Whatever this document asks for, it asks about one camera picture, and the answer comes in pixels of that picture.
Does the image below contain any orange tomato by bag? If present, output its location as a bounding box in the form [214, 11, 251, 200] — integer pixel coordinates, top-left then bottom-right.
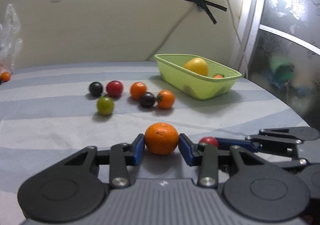
[1, 71, 11, 82]

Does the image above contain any striped blue bedsheet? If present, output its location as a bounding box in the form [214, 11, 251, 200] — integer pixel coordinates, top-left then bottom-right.
[1, 62, 305, 224]

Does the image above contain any green plastic basket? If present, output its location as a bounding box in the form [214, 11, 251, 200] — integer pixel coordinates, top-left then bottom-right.
[155, 54, 242, 101]

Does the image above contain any orange tomato in cluster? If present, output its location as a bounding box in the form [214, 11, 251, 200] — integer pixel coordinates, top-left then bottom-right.
[130, 82, 147, 100]

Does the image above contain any orange cherry tomato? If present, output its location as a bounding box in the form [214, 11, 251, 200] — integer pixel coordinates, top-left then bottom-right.
[213, 74, 225, 78]

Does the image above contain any orange mandarin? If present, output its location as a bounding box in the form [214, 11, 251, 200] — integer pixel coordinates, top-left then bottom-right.
[144, 123, 179, 155]

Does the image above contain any black tape cross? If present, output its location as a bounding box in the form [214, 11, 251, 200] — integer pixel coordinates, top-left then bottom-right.
[182, 0, 227, 24]

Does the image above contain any orange tomato with stem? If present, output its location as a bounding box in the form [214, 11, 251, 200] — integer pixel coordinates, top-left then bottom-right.
[157, 90, 175, 109]

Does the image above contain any black plum tomato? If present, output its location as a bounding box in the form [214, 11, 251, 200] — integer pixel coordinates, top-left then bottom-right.
[88, 81, 104, 97]

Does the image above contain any wall cable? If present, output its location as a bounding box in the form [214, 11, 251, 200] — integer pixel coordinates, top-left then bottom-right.
[146, 5, 201, 62]

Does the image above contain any clear plastic bag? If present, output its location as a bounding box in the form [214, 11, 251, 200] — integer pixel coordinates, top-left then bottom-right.
[0, 4, 23, 74]

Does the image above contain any green tomato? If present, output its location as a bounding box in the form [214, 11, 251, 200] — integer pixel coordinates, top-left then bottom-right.
[97, 96, 114, 116]

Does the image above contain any red cherry tomato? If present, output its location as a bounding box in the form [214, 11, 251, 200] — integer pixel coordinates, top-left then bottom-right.
[106, 80, 124, 98]

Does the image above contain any large yellow grapefruit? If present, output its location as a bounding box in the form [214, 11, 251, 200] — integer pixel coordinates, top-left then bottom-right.
[183, 57, 209, 76]

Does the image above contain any dark purple tomato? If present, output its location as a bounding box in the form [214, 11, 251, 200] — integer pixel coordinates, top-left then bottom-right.
[139, 92, 156, 108]

